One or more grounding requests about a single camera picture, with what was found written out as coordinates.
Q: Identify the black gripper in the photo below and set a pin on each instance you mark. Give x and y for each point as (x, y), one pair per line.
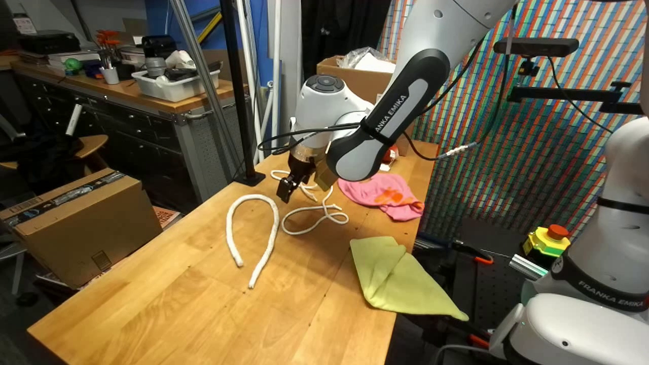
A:
(299, 171)

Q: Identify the pink cloth orange print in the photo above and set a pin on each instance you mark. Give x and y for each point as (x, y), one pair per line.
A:
(389, 194)

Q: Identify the yellow-green cloth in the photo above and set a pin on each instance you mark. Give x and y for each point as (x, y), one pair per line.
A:
(392, 281)

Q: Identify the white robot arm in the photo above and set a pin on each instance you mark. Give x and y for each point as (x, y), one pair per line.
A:
(592, 304)

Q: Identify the black vertical pole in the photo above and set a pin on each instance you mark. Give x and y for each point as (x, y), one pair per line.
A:
(250, 176)

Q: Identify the wooden workbench with clutter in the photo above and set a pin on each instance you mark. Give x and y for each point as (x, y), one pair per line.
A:
(171, 146)

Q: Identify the white plastic tray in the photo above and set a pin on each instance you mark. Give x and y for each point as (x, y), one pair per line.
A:
(167, 89)

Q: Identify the wooden stool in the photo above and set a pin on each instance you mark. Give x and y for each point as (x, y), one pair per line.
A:
(90, 150)

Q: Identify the brown cardboard box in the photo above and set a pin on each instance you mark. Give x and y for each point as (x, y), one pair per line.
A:
(83, 227)

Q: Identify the black fabric bag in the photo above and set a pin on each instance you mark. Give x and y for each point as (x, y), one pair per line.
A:
(45, 161)

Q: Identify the red emergency stop button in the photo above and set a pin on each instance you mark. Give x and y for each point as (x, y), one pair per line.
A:
(553, 240)

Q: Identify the black camera on boom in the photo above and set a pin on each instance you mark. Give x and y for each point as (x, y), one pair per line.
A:
(611, 100)

